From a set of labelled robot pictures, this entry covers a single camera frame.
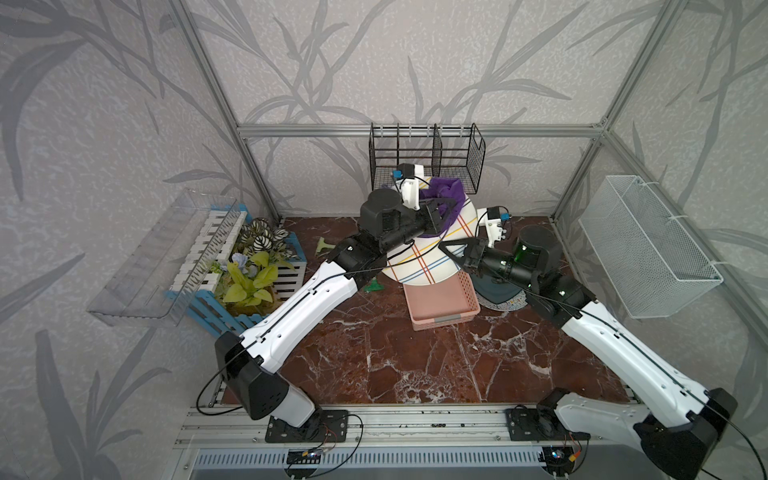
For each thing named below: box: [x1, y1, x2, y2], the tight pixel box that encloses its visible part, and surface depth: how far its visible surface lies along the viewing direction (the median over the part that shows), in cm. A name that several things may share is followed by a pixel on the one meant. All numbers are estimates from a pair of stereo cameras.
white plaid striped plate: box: [383, 198, 477, 285], surface depth 64 cm
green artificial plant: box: [210, 217, 298, 307], surface depth 78 cm
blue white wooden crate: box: [164, 203, 307, 339], surface depth 75 cm
